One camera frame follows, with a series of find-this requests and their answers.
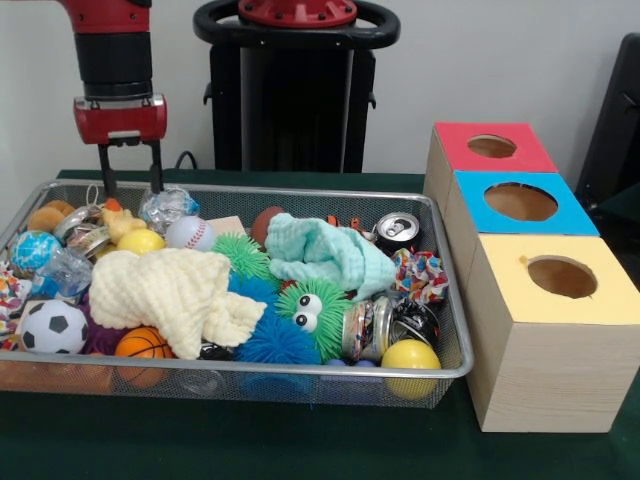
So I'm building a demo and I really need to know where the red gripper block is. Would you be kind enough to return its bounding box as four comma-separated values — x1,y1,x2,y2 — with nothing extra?
73,93,169,197

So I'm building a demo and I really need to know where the clear plastic packet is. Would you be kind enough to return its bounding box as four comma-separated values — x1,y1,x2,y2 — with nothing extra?
138,185,201,235

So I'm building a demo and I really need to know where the yellow plush toy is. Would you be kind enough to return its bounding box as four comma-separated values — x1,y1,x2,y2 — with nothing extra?
101,198,149,245

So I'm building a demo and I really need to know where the crushed clear plastic bottle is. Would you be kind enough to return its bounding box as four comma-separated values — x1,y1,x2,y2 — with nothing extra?
30,247,95,302

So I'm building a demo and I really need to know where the silver mesh bin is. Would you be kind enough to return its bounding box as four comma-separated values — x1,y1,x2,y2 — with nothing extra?
0,178,475,410

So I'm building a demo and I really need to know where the wooden box with three holes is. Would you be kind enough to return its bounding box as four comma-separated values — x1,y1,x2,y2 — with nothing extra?
422,121,640,434

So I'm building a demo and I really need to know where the small yellow ball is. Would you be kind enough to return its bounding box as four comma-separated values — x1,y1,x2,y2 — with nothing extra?
117,228,166,256

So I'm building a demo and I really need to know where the white baseball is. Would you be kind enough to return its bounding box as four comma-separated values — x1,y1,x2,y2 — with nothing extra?
164,216,217,251

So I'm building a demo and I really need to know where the cream knit cloth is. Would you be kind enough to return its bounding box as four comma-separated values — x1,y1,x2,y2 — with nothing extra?
88,248,268,361

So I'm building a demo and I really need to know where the small orange basketball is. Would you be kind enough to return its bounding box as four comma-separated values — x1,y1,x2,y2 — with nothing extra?
114,327,175,360

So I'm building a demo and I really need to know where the black and white soccer ball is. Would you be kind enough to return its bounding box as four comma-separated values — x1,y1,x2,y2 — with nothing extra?
19,298,90,355

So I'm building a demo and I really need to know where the mint knit cloth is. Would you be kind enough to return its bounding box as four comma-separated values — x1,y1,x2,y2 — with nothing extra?
263,212,398,303

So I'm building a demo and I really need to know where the green spiky toy with eyes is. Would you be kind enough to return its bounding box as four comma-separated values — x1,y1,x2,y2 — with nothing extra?
274,279,354,365

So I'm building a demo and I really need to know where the silver soda can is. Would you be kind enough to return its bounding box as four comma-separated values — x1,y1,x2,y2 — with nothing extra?
373,211,424,256

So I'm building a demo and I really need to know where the dark green table cloth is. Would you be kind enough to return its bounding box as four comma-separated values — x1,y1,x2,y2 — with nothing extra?
0,168,640,480

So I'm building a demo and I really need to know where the large yellow ball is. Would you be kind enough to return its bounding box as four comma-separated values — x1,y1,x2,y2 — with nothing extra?
380,339,443,400

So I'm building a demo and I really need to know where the black upright panel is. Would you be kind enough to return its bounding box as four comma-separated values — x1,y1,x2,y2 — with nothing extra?
574,32,640,211

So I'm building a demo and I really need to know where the green cloth side table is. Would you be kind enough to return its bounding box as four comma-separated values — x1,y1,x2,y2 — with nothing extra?
594,180,640,239

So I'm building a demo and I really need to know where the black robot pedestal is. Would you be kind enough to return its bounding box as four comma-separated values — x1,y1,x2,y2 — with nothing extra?
193,0,401,174

